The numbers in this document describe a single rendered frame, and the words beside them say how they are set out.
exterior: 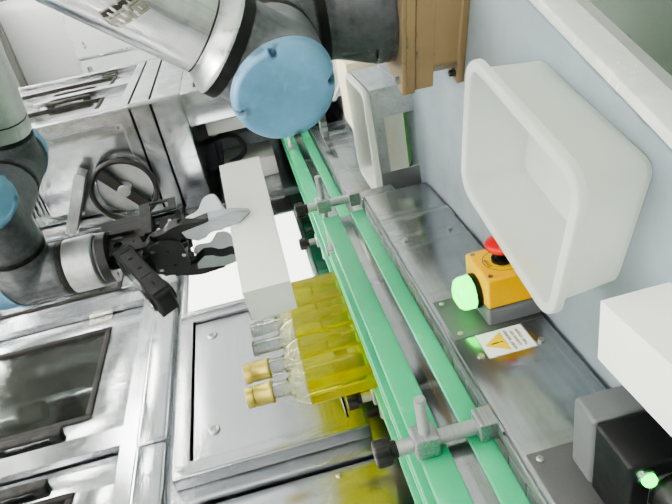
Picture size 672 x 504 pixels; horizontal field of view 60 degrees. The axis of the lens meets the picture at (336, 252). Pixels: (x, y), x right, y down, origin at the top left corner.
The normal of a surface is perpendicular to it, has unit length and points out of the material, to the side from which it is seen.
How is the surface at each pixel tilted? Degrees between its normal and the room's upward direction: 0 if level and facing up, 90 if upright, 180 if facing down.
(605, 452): 0
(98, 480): 90
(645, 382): 0
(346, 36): 71
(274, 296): 90
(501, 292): 90
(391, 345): 90
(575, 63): 0
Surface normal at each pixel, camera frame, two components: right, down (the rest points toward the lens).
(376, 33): -0.09, 0.74
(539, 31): -0.97, 0.25
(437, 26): 0.24, 0.74
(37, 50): 0.19, 0.47
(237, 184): -0.10, -0.63
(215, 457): -0.17, -0.85
